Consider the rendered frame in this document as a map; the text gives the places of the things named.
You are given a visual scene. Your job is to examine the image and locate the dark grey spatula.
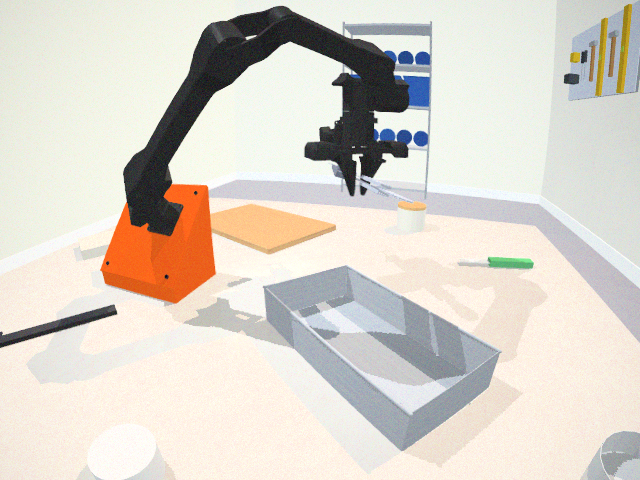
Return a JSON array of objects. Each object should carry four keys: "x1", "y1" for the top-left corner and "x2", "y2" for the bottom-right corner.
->
[{"x1": 0, "y1": 304, "x2": 117, "y2": 348}]

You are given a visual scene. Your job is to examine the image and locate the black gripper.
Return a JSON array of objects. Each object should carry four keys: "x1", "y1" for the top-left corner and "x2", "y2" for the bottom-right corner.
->
[{"x1": 304, "y1": 112, "x2": 409, "y2": 196}]

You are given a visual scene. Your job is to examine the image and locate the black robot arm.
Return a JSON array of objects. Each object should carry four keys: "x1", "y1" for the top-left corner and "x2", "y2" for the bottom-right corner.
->
[{"x1": 123, "y1": 6, "x2": 410, "y2": 236}]

